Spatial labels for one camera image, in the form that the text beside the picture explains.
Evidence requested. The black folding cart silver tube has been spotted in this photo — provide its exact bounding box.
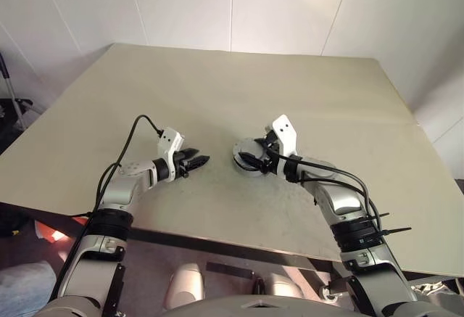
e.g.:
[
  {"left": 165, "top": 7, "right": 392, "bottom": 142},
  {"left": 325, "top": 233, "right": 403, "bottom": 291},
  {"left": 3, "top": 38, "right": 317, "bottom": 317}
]
[{"left": 0, "top": 52, "right": 36, "bottom": 144}]

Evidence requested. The red orange object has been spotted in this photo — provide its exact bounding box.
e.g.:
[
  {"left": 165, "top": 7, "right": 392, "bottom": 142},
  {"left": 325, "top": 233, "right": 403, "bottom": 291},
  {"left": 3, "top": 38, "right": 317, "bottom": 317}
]
[{"left": 36, "top": 222, "right": 70, "bottom": 246}]

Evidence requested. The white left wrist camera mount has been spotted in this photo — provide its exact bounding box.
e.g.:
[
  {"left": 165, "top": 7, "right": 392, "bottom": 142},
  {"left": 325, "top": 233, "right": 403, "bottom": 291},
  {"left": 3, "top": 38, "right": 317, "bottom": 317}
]
[{"left": 156, "top": 125, "right": 187, "bottom": 166}]

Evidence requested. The grey caster wheel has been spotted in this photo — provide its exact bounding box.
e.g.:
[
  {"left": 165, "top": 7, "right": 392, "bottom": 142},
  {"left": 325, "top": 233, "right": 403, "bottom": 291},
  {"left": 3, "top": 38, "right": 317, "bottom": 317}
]
[{"left": 320, "top": 281, "right": 344, "bottom": 302}]

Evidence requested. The flat black strip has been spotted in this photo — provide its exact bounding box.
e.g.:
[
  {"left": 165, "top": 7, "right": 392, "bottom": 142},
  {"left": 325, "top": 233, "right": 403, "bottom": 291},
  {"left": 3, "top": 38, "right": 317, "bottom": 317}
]
[{"left": 205, "top": 260, "right": 255, "bottom": 280}]

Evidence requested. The grey robot torso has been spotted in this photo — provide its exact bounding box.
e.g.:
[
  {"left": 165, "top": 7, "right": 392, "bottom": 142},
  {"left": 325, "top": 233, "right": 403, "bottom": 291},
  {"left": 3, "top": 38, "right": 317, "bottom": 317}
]
[{"left": 159, "top": 293, "right": 367, "bottom": 317}]

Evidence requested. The white tangled clutter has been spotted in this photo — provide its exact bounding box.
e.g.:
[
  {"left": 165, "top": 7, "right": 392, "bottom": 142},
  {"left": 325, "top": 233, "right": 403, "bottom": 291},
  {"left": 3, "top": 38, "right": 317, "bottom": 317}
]
[{"left": 415, "top": 281, "right": 458, "bottom": 297}]

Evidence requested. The large rounded beige shape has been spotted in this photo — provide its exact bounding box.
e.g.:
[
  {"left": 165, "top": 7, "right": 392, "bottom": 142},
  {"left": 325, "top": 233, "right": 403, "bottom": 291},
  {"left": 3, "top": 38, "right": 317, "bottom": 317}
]
[{"left": 164, "top": 262, "right": 206, "bottom": 310}]

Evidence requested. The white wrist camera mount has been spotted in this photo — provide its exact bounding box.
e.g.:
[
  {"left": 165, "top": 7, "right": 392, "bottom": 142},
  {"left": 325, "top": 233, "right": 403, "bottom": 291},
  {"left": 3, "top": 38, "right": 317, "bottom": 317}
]
[
  {"left": 271, "top": 114, "right": 300, "bottom": 177},
  {"left": 156, "top": 125, "right": 187, "bottom": 166}
]

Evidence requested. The small rounded beige shape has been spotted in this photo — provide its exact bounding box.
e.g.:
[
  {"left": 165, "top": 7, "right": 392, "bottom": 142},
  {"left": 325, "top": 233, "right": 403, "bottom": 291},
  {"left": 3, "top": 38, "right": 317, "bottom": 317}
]
[{"left": 265, "top": 272, "right": 302, "bottom": 298}]

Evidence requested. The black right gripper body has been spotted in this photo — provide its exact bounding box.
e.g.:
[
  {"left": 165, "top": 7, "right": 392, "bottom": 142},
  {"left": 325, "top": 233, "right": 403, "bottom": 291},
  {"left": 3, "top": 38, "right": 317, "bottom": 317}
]
[{"left": 253, "top": 131, "right": 284, "bottom": 175}]

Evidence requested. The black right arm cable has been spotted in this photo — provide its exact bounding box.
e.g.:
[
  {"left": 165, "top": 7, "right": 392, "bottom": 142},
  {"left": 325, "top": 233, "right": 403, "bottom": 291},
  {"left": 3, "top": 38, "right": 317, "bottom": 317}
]
[{"left": 268, "top": 149, "right": 386, "bottom": 239}]

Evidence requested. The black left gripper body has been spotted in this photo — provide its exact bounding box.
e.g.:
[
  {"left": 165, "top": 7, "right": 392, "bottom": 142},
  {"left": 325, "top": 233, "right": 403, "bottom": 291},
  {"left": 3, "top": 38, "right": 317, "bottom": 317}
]
[{"left": 169, "top": 151, "right": 194, "bottom": 181}]

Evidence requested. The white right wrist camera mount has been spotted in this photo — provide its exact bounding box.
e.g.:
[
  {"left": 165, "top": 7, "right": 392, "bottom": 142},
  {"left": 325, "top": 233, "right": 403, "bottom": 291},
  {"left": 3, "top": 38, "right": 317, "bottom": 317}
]
[{"left": 271, "top": 114, "right": 300, "bottom": 177}]

